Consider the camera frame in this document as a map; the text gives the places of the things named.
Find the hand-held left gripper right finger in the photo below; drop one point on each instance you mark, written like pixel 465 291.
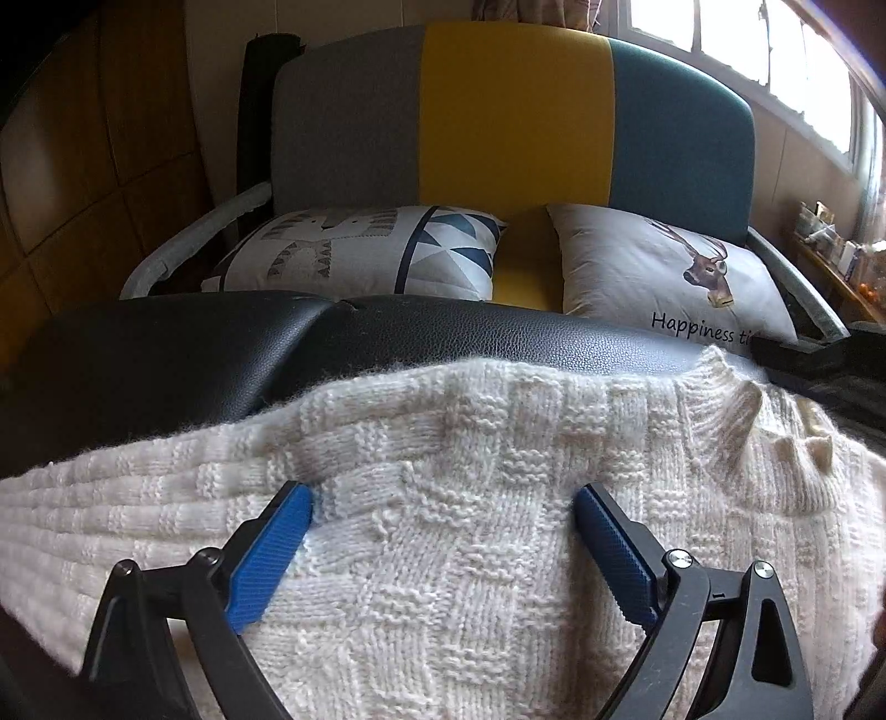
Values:
pixel 616 547

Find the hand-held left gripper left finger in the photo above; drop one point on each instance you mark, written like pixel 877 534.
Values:
pixel 270 554

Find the white knit sweater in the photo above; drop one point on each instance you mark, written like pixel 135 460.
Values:
pixel 450 484

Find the black leather bench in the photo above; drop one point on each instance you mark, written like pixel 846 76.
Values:
pixel 207 360

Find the deer print cushion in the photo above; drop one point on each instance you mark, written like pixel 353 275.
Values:
pixel 623 277

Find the geometric print cushion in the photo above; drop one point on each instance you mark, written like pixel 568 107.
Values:
pixel 360 249

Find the wooden shelf with small items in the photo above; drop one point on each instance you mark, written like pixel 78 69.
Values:
pixel 844 270

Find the grey yellow teal sofa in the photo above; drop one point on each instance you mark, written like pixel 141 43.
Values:
pixel 512 124

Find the window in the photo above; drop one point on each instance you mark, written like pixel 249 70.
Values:
pixel 727 34

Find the curtain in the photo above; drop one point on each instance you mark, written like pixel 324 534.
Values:
pixel 533 14

